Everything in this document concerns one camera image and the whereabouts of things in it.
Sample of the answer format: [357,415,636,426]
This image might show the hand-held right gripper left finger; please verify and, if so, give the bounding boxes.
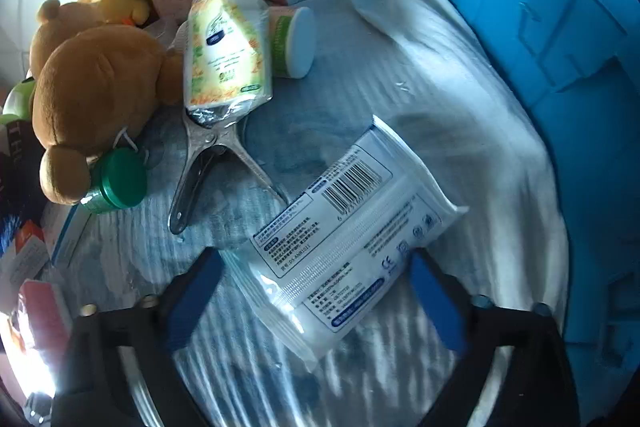
[52,247,227,427]

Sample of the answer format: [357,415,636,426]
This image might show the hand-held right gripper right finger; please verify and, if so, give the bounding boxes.
[407,250,587,427]

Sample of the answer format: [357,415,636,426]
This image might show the white wet wipes packet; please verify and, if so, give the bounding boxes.
[220,114,471,365]

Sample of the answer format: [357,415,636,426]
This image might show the dark red knit hat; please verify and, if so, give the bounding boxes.
[0,119,36,218]

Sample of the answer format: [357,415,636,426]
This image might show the brown teddy bear plush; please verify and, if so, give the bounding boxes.
[29,0,186,205]

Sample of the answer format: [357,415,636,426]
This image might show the blue plastic container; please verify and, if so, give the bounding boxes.
[387,0,640,388]

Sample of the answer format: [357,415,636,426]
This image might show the green capped bottle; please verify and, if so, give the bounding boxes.
[80,148,148,214]

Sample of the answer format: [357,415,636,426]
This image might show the blue and white box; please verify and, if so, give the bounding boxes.
[47,202,93,268]

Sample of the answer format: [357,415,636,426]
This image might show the pink packet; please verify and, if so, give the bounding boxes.
[17,279,73,353]

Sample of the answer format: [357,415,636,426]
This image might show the metal tongs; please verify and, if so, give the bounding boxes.
[168,104,290,235]

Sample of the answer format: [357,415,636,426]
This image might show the red and white box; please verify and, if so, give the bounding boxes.
[0,219,51,293]

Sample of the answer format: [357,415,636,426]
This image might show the blue fluffy cloth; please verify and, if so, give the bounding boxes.
[0,212,21,258]

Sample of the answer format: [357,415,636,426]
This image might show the yellow green tissue pack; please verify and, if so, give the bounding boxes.
[181,0,275,118]

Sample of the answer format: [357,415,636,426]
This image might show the green frog plush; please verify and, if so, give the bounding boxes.
[0,77,38,125]

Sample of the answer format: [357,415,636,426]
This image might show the green can with white cap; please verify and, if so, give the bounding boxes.
[269,5,317,80]

